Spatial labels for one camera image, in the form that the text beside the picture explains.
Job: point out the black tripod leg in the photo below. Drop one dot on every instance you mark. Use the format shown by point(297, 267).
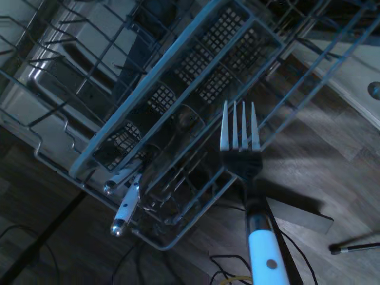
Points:
point(356, 248)

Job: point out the dark grey flat block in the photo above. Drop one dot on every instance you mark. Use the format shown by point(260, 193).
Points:
point(302, 215)

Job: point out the white cabinet panel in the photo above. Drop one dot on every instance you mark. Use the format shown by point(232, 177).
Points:
point(350, 71)

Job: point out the round grey knob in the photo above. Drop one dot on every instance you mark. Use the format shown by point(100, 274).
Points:
point(374, 90)

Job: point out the grey plastic cutlery basket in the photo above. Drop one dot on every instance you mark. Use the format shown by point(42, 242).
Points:
point(166, 89)

